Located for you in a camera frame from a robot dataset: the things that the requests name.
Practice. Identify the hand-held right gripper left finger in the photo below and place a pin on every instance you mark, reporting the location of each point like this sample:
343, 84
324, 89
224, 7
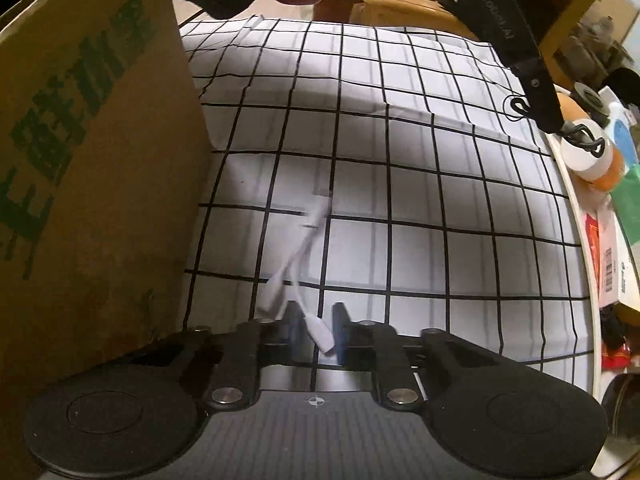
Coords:
295, 332

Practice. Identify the cream plastic tray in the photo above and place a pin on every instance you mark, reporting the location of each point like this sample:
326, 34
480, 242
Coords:
582, 240

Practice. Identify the brown cardboard box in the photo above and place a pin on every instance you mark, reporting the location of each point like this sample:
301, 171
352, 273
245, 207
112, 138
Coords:
90, 185

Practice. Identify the wooden stool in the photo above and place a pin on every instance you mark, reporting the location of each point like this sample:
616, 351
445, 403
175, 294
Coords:
400, 10

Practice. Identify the red flat packet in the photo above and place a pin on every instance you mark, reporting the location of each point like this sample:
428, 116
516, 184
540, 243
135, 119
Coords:
595, 235

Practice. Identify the green white tissue pack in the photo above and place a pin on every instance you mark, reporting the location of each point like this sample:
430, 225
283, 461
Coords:
631, 200

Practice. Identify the black round object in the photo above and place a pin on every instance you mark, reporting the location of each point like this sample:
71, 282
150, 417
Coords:
625, 85

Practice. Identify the white blue spray bottle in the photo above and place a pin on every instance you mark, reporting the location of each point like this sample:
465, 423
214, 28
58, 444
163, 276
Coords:
625, 132

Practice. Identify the white paper cup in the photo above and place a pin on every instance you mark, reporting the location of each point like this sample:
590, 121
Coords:
585, 160

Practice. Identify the pink white barcode box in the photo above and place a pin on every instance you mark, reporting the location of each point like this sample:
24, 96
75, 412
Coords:
617, 270

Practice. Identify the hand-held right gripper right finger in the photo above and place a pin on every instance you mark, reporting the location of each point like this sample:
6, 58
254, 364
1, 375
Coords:
342, 335

